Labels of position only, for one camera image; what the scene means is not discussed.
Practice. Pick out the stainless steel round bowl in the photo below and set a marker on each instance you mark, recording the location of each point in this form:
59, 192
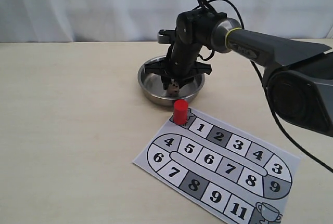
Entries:
152, 86

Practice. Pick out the red cylinder game piece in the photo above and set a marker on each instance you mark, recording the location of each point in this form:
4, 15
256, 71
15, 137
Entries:
180, 108

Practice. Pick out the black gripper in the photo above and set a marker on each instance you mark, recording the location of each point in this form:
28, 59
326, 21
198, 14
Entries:
180, 64

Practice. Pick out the printed paper game board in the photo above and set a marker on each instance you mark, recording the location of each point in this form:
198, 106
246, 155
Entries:
234, 175

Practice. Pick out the small wooden die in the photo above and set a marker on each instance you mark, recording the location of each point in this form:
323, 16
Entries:
173, 90

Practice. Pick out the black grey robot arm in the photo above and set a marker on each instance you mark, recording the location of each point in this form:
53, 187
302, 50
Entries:
297, 75

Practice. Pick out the white curtain backdrop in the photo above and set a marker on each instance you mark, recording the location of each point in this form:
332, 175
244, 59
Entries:
140, 20

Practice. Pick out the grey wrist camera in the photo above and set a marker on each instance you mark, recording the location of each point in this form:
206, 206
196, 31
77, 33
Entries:
166, 36

